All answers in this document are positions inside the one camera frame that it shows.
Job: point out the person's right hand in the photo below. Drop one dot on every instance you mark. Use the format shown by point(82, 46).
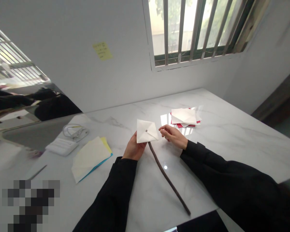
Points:
point(176, 137)

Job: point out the person's left hand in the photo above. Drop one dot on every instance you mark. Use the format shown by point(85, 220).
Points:
point(133, 151)

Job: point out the white paper pinwheel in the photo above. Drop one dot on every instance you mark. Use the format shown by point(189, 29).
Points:
point(147, 134)

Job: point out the pile of white red papers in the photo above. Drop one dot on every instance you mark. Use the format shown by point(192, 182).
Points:
point(184, 117)

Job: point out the brown wooden stick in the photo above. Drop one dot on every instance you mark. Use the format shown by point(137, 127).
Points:
point(168, 180)

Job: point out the stack of cream yellow sheets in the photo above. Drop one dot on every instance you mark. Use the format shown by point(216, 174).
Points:
point(90, 158)

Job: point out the white rectangular power bank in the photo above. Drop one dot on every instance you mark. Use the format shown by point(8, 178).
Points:
point(62, 146)

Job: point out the silver pen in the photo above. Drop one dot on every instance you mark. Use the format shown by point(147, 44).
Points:
point(37, 172)

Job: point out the yellow sticky note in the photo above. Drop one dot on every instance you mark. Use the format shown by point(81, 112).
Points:
point(102, 51)

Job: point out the barred window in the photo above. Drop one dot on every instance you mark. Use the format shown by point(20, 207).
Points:
point(195, 31)

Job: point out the dark wooden door frame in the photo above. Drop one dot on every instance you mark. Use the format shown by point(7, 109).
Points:
point(278, 99)

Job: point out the large wall mirror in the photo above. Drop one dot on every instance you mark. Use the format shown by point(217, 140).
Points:
point(21, 91)

